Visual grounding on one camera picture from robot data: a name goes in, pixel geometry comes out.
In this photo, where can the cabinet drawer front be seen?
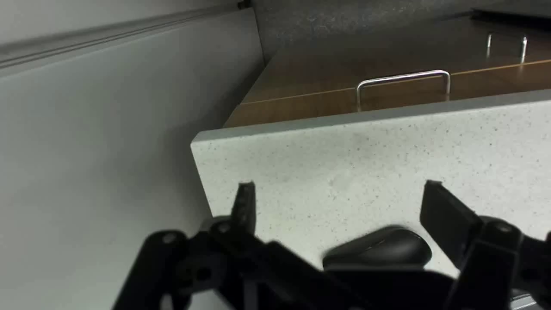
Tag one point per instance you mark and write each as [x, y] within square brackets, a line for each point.
[321, 96]

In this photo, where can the black computer mouse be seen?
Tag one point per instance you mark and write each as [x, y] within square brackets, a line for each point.
[376, 249]

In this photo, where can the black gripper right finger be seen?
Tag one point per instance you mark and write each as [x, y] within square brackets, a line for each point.
[454, 222]

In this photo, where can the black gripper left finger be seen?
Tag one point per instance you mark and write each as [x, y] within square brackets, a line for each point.
[242, 208]

